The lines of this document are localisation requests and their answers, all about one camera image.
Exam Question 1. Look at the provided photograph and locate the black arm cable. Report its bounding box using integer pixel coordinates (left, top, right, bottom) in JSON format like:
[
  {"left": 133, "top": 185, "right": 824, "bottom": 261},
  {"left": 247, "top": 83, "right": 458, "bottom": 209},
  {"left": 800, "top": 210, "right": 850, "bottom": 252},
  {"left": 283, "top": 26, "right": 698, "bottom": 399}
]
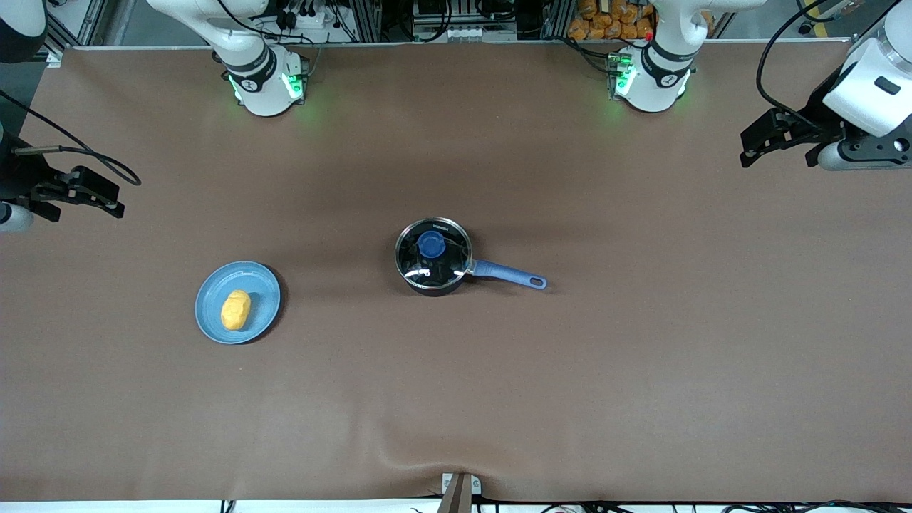
[
  {"left": 755, "top": 0, "right": 898, "bottom": 136},
  {"left": 0, "top": 89, "right": 142, "bottom": 187}
]

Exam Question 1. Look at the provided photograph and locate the black pot with blue handle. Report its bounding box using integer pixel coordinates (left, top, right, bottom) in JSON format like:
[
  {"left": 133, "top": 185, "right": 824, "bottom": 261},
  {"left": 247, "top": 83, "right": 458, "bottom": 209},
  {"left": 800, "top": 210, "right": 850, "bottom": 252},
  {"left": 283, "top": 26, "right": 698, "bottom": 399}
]
[{"left": 394, "top": 217, "right": 548, "bottom": 297}]

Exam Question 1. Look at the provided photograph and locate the bag of orange items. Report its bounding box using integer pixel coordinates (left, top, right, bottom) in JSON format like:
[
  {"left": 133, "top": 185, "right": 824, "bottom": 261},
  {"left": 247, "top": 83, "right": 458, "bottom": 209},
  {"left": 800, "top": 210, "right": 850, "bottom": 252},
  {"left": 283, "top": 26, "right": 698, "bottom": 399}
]
[{"left": 568, "top": 0, "right": 655, "bottom": 41}]

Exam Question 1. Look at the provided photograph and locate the yellow potato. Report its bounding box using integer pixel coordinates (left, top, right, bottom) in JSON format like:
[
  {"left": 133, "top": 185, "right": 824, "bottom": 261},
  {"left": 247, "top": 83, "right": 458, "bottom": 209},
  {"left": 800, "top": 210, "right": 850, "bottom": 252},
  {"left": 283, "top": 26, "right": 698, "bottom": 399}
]
[{"left": 220, "top": 289, "right": 252, "bottom": 331}]

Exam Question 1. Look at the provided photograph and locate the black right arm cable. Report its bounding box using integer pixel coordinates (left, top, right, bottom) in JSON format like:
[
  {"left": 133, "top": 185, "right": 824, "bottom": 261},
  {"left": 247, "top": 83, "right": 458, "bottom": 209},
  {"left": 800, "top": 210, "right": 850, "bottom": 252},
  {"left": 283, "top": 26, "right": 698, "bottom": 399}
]
[{"left": 0, "top": 89, "right": 142, "bottom": 187}]

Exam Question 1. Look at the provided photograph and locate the metal table edge bracket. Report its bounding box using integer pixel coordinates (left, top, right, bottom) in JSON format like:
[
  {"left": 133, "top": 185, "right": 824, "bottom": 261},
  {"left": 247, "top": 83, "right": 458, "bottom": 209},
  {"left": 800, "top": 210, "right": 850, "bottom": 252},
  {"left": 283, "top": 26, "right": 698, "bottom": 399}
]
[{"left": 440, "top": 472, "right": 482, "bottom": 513}]

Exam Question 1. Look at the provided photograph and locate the white power strip with plugs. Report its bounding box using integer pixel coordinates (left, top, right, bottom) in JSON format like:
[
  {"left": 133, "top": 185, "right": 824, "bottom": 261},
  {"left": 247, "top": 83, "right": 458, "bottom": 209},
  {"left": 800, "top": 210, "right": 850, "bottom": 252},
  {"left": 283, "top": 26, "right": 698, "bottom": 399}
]
[{"left": 274, "top": 0, "right": 339, "bottom": 31}]

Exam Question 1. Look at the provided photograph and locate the brown table mat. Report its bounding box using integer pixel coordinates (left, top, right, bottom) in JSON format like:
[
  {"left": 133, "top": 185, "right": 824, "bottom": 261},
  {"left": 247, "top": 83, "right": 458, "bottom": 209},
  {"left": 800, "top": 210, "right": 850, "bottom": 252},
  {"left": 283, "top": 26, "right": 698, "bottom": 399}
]
[{"left": 0, "top": 39, "right": 912, "bottom": 504}]

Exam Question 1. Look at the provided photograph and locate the blue round plate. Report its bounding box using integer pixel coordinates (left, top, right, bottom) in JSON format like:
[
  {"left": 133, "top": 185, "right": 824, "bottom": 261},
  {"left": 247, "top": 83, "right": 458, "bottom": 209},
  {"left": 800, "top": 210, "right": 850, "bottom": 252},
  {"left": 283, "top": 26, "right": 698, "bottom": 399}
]
[{"left": 195, "top": 261, "right": 282, "bottom": 346}]

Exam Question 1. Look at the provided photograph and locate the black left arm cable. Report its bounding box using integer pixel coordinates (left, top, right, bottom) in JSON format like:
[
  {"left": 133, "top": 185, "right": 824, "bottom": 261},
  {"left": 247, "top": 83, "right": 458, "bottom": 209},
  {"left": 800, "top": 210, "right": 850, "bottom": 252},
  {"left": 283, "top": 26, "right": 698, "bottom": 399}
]
[{"left": 755, "top": 0, "right": 898, "bottom": 136}]

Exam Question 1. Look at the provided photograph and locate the glass lid with blue knob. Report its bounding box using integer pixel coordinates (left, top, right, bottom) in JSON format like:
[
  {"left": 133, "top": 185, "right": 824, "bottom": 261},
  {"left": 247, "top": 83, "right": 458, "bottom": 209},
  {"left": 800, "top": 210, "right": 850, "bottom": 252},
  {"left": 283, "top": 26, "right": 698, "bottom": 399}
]
[{"left": 395, "top": 217, "right": 473, "bottom": 280}]

